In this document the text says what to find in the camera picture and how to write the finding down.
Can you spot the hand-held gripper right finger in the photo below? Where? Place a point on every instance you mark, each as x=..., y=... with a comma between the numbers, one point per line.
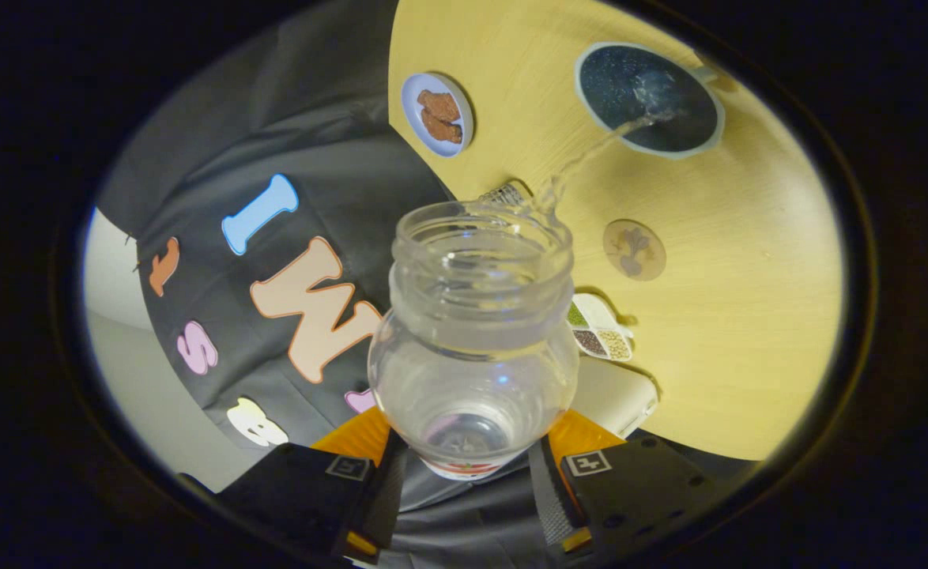
x=551, y=498

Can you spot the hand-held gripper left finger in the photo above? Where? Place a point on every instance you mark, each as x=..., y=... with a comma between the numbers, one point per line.
x=381, y=498

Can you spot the clear plastic bottle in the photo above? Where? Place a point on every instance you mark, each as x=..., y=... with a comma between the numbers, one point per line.
x=472, y=379

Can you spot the round brown coaster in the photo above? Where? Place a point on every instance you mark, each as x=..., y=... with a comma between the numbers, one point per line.
x=634, y=249

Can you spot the white and blue cup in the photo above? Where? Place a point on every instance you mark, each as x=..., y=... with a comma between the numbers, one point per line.
x=614, y=87

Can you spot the white toaster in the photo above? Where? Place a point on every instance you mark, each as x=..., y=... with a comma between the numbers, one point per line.
x=618, y=395

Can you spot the white divided tray of beans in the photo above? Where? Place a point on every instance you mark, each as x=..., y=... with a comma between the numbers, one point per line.
x=602, y=336

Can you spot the wooden table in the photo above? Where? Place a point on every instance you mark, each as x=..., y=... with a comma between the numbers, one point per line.
x=748, y=316

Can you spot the clear glass jar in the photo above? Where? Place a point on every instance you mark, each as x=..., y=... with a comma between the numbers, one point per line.
x=503, y=194

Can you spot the brown meat piece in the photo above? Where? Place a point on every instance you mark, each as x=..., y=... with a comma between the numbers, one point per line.
x=442, y=130
x=437, y=104

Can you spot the black backdrop cloth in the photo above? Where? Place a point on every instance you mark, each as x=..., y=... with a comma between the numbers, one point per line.
x=219, y=142

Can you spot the light blue plate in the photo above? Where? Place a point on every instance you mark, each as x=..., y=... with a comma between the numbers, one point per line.
x=410, y=99

